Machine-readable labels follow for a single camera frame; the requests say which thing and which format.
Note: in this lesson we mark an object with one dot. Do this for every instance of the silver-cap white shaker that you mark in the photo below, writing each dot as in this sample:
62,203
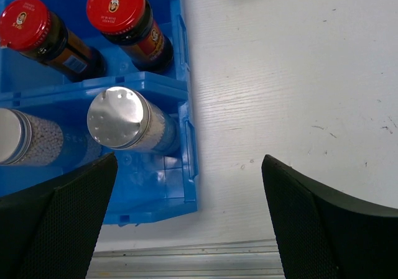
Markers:
28,140
120,118

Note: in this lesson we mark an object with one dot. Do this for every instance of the aluminium front rail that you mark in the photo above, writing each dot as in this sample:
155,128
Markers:
249,259

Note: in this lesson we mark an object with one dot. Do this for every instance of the red-lid chili jar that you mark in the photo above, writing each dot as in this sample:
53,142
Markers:
30,28
130,25

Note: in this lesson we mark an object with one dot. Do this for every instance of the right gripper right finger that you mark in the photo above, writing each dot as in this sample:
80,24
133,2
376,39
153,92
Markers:
324,233

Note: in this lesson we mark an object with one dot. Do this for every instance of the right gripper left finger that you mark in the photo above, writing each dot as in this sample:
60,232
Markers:
50,230

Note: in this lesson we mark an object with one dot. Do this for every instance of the blue three-compartment plastic bin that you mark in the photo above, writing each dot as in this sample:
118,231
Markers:
148,188

